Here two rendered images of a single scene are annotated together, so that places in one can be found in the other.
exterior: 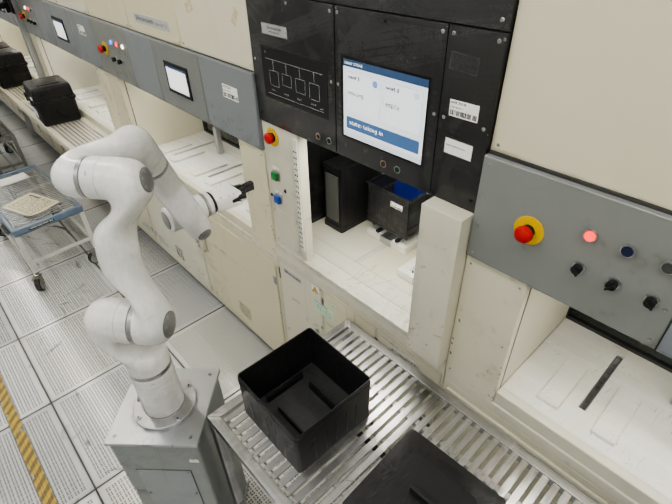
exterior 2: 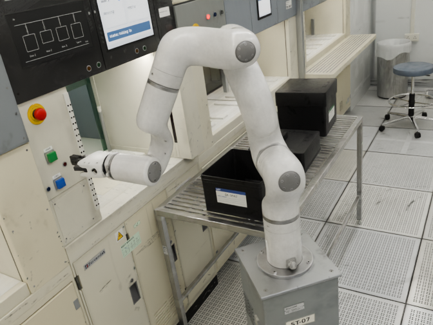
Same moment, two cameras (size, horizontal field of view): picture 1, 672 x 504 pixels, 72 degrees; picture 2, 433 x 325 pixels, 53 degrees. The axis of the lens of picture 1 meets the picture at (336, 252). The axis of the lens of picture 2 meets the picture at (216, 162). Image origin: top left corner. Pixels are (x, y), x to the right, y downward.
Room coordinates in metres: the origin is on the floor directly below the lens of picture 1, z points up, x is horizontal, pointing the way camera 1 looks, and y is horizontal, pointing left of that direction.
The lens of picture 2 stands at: (1.36, 1.67, 1.72)
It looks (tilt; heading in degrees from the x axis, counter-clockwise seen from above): 25 degrees down; 256
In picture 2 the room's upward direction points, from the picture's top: 8 degrees counter-clockwise
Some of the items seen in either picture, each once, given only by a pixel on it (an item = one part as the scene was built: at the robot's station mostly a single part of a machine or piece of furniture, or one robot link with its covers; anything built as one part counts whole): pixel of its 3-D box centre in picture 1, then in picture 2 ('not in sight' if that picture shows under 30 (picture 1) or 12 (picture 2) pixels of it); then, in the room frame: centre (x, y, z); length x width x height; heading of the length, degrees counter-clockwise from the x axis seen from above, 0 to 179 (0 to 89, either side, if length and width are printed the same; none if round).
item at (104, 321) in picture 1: (127, 335); (281, 186); (0.89, 0.58, 1.07); 0.19 x 0.12 x 0.24; 82
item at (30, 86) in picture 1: (51, 100); not in sight; (3.29, 1.98, 0.93); 0.30 x 0.28 x 0.26; 39
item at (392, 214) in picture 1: (404, 195); not in sight; (1.62, -0.28, 1.06); 0.24 x 0.20 x 0.32; 42
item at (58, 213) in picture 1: (40, 220); not in sight; (2.80, 2.10, 0.24); 0.97 x 0.52 x 0.48; 45
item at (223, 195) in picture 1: (222, 197); (101, 164); (1.39, 0.39, 1.20); 0.11 x 0.10 x 0.07; 132
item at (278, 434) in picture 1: (305, 395); (246, 182); (0.84, 0.10, 0.85); 0.28 x 0.28 x 0.17; 42
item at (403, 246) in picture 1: (401, 230); not in sight; (1.62, -0.28, 0.89); 0.22 x 0.21 x 0.04; 132
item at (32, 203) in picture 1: (30, 203); not in sight; (2.65, 2.00, 0.47); 0.31 x 0.23 x 0.02; 64
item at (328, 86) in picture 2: not in sight; (307, 106); (0.21, -0.51, 0.89); 0.29 x 0.29 x 0.25; 46
